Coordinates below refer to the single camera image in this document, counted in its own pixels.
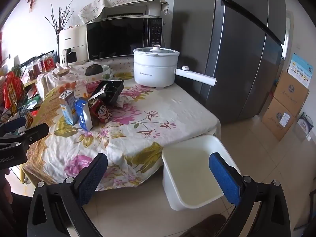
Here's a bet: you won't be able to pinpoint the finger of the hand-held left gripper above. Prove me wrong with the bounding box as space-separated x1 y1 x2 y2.
0 123 49 151
0 117 26 137

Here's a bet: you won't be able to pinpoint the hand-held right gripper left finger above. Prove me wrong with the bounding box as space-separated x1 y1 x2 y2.
27 152 109 237

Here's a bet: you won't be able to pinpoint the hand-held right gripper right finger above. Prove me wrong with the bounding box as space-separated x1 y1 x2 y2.
209 152 292 237

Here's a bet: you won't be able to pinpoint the white plastic bin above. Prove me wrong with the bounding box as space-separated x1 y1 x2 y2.
162 134 241 211

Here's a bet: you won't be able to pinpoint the grey milk carton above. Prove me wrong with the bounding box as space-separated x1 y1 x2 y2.
58 90 79 125

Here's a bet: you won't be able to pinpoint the blue drink carton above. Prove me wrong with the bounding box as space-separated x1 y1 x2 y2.
75 98 93 132

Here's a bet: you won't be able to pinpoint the red cartoon snack cup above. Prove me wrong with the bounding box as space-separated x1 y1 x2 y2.
88 96 113 124

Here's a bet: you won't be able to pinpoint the white tissue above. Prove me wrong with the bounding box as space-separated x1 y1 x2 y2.
115 95 135 108

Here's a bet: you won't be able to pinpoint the black plastic tray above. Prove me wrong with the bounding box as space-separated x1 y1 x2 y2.
91 80 124 104

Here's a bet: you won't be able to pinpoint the red packets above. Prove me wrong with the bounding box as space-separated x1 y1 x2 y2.
2 70 25 109

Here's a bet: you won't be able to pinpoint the glass jar with cork lid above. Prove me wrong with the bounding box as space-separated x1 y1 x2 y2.
53 68 79 92

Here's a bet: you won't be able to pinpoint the red label jar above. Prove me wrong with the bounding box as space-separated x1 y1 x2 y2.
39 53 55 73

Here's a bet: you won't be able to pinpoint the floral tablecloth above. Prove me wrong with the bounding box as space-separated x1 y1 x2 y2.
23 54 221 192

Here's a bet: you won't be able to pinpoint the dark green squash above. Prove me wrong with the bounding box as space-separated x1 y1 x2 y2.
85 64 103 76

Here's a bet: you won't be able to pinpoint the white ceramic bowl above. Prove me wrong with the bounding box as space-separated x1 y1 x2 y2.
85 65 114 82

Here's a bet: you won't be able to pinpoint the printed bag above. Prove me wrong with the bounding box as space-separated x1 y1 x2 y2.
296 112 316 141

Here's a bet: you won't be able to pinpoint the cream air fryer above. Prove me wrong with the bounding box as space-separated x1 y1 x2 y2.
58 25 89 67

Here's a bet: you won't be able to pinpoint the white electric cooking pot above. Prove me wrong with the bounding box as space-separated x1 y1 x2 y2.
133 45 218 88

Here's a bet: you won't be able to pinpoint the black microwave oven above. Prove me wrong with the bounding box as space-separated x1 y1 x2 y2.
86 17 164 62

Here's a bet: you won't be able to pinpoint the grey refrigerator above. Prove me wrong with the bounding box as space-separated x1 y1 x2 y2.
173 0 288 124

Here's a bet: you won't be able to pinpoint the floral dust cover cloth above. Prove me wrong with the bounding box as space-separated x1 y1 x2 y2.
78 0 169 25

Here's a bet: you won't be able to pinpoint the black wire rack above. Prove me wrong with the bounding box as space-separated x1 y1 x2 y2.
0 54 40 125

